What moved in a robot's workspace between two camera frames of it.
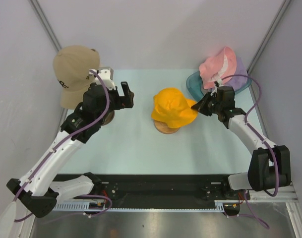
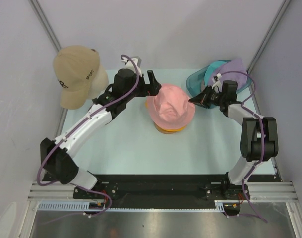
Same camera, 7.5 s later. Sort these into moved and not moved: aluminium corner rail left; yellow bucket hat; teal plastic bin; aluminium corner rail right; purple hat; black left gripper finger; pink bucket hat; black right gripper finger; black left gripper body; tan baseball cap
Moved: black left gripper finger; black right gripper finger; yellow bucket hat; black left gripper body; pink bucket hat
Not moved: purple hat; aluminium corner rail right; tan baseball cap; aluminium corner rail left; teal plastic bin
